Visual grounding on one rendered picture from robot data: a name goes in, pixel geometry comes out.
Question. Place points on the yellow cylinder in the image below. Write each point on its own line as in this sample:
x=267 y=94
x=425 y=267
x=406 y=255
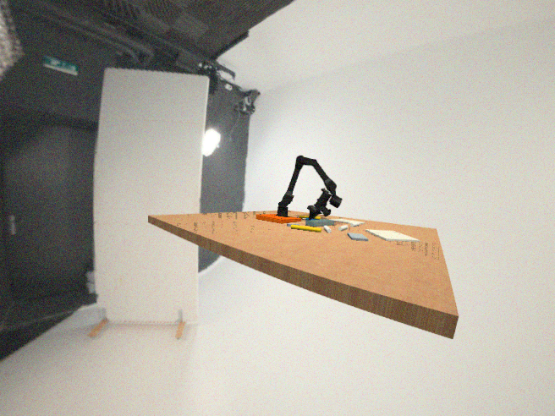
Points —
x=313 y=229

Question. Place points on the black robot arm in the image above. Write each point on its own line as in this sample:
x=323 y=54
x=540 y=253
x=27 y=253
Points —
x=282 y=209

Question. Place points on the grey keyboard with white letter keys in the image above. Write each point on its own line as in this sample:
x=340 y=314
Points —
x=319 y=223

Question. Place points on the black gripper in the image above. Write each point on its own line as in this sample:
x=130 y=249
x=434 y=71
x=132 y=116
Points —
x=314 y=209

